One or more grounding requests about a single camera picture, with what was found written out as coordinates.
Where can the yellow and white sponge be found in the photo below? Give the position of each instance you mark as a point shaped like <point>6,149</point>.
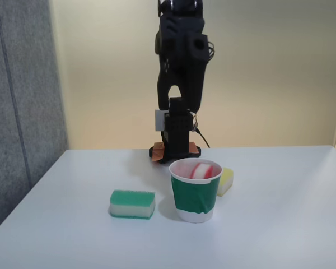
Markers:
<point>225,180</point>

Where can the white paper cup green tape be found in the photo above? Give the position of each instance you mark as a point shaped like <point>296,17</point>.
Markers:
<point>194,199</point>

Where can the grey rectangular plate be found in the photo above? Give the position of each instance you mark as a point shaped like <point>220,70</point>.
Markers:
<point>158,120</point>

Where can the red and white sponge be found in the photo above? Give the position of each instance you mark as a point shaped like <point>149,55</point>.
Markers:
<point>203,171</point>

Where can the grey felt partition panel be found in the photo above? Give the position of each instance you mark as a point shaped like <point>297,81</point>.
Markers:
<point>19,112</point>

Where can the orange tape piece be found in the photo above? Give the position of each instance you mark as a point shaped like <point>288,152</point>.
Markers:
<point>158,152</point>
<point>194,147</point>

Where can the black square camera box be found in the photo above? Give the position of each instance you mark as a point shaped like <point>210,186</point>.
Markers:
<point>193,53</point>

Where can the green and white sponge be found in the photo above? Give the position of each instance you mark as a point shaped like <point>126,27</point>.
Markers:
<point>132,203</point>

